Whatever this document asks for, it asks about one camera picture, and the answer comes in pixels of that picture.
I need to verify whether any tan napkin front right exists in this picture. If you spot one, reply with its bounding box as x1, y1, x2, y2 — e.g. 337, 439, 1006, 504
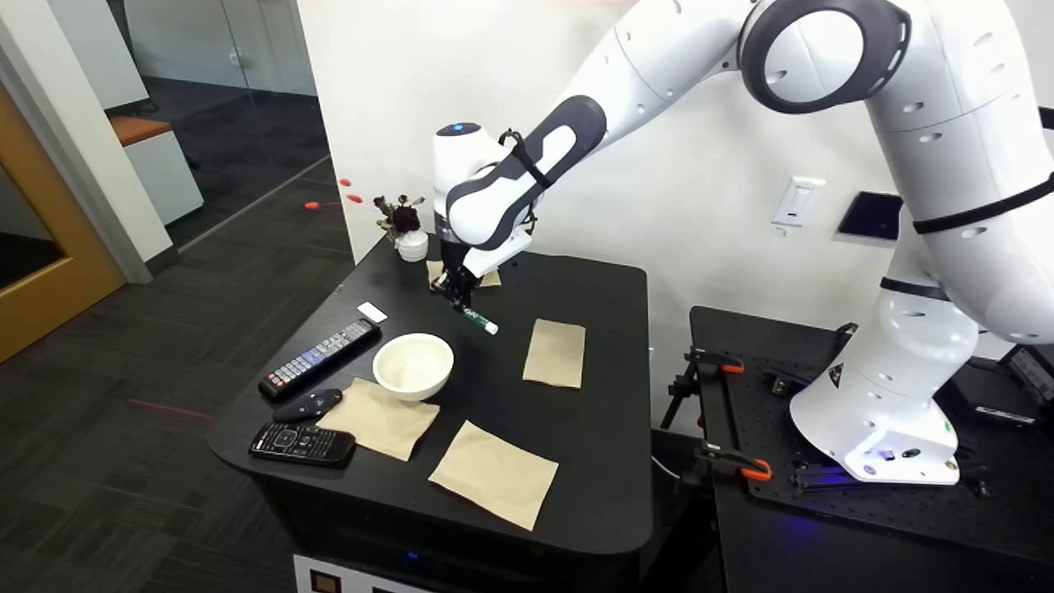
427, 420, 561, 530

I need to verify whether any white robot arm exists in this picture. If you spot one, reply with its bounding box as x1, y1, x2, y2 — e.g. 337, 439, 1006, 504
433, 0, 1054, 486

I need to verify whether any orange black clamp rear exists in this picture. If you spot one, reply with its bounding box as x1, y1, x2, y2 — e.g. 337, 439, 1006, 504
662, 345, 743, 427

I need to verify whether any black table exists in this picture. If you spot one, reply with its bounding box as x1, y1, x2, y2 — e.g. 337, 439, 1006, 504
212, 248, 651, 593

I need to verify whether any orange black clamp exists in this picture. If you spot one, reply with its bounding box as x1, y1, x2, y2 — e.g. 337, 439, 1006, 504
651, 433, 775, 486
662, 345, 743, 427

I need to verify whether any white wall outlet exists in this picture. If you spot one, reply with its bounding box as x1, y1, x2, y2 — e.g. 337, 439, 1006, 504
770, 176, 825, 234

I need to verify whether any tan napkin at right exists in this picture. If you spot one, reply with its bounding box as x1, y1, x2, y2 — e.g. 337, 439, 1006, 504
523, 318, 586, 390

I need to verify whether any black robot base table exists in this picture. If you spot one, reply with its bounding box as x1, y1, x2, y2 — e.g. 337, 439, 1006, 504
687, 307, 1054, 593

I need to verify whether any tan napkin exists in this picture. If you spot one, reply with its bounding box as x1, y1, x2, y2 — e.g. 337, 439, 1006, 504
427, 420, 561, 530
425, 261, 500, 289
523, 318, 586, 390
320, 378, 438, 462

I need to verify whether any orange black clamp front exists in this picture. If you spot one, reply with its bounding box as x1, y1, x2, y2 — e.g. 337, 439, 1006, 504
651, 433, 775, 486

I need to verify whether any green marker pen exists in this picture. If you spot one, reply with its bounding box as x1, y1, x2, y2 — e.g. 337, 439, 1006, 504
457, 302, 500, 335

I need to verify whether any black wall panel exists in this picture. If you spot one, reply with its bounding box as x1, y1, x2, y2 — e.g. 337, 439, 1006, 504
837, 192, 901, 239

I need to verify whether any white ceramic bowl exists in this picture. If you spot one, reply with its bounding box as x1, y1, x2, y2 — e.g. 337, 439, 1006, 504
373, 333, 453, 402

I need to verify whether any white bench with wood top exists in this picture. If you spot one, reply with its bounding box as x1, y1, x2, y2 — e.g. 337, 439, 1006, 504
109, 116, 205, 223

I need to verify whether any tan napkin front left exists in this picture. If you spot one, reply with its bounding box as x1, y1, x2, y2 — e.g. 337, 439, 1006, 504
320, 378, 438, 462

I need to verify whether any small black remote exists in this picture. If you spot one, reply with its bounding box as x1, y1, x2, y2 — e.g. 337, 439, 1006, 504
272, 390, 342, 425

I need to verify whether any small white eraser block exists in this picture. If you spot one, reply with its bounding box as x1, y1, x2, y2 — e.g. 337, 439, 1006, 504
356, 302, 388, 322

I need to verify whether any black calculator remote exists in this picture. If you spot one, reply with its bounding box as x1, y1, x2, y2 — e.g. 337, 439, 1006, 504
249, 420, 356, 469

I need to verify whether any wooden door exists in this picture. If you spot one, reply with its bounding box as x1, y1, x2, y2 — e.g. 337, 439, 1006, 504
0, 93, 126, 361

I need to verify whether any white mug with dark decoration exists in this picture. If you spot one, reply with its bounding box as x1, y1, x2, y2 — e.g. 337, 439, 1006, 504
376, 194, 427, 263

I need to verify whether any tan napkin at back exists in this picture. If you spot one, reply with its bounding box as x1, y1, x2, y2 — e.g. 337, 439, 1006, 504
425, 261, 500, 289

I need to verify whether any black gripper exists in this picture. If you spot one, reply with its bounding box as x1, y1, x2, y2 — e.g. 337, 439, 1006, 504
441, 261, 479, 301

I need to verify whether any long black remote control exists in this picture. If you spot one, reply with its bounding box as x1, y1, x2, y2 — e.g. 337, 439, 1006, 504
258, 318, 380, 402

